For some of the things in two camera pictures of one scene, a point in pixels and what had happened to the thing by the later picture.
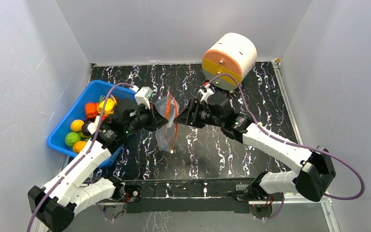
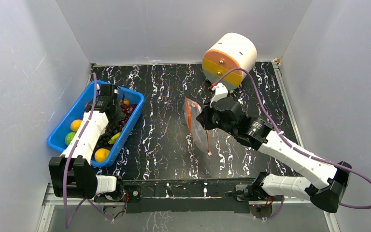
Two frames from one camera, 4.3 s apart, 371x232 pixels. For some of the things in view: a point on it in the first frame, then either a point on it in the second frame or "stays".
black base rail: (212, 194) stays
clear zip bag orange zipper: (166, 137) -> (199, 134)
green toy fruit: (71, 138) stays
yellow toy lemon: (76, 125) stays
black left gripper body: (144, 120) -> (119, 115)
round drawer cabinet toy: (235, 55) stays
